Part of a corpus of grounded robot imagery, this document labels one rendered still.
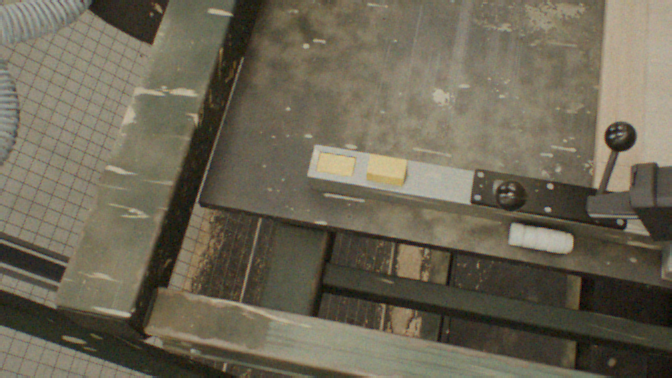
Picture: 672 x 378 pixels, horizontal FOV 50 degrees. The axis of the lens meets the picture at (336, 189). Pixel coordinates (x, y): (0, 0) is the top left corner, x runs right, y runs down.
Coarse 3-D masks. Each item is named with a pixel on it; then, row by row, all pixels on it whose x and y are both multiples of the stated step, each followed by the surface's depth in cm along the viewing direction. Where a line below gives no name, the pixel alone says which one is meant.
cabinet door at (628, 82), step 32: (608, 0) 111; (640, 0) 111; (608, 32) 109; (640, 32) 109; (608, 64) 106; (640, 64) 106; (608, 96) 104; (640, 96) 104; (640, 128) 102; (640, 160) 100
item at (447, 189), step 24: (312, 168) 99; (360, 168) 98; (408, 168) 98; (432, 168) 98; (456, 168) 98; (336, 192) 101; (360, 192) 99; (384, 192) 98; (408, 192) 97; (432, 192) 97; (456, 192) 96; (480, 216) 98; (504, 216) 97; (528, 216) 95; (624, 240) 96; (648, 240) 94
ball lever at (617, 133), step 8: (608, 128) 87; (616, 128) 86; (624, 128) 86; (632, 128) 86; (608, 136) 87; (616, 136) 86; (624, 136) 86; (632, 136) 86; (608, 144) 87; (616, 144) 86; (624, 144) 86; (632, 144) 86; (616, 152) 88; (608, 160) 90; (608, 168) 90; (608, 176) 90; (600, 184) 92; (600, 192) 92
